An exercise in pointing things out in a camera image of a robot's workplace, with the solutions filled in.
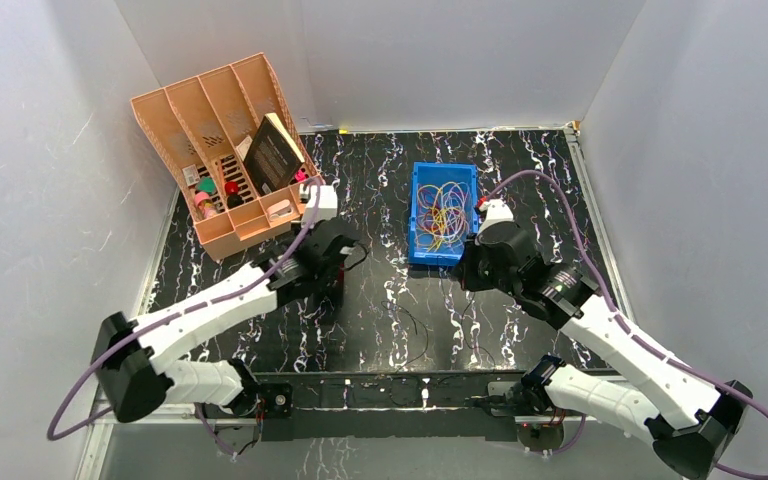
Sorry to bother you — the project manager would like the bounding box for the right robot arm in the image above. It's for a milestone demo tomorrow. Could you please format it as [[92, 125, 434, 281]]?
[[453, 221, 746, 479]]

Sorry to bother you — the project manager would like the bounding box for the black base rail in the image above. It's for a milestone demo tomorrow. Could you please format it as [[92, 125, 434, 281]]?
[[256, 371, 541, 441]]

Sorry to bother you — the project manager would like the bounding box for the bundle of coloured wires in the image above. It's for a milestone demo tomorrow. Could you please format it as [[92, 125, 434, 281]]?
[[417, 182, 475, 253]]

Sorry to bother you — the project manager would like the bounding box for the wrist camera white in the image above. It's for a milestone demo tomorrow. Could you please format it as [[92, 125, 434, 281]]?
[[299, 183, 339, 224], [475, 197, 514, 234]]

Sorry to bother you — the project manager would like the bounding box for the blue plastic bin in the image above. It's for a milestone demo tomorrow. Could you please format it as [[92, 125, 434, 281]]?
[[408, 162, 478, 267]]

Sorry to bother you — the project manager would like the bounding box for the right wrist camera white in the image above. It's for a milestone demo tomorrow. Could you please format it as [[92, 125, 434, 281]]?
[[475, 197, 514, 234]]

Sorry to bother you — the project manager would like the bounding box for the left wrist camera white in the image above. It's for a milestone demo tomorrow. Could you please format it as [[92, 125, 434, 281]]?
[[299, 183, 339, 224]]

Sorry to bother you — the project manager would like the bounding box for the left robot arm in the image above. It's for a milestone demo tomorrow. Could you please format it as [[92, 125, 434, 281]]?
[[92, 218, 360, 423]]

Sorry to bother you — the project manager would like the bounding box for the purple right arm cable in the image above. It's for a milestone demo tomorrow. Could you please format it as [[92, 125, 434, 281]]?
[[483, 169, 768, 480]]

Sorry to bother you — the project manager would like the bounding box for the black book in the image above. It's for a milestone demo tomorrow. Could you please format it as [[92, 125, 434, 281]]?
[[243, 112, 305, 196]]

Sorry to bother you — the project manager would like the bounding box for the black thin cable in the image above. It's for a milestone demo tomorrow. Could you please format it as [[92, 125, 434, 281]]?
[[344, 241, 498, 369]]

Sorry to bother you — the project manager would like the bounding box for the white tape dispenser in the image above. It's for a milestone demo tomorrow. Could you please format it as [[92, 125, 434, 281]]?
[[266, 199, 294, 222]]

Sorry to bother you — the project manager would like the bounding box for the orange desk organizer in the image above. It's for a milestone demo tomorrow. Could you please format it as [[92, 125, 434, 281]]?
[[130, 53, 304, 261]]

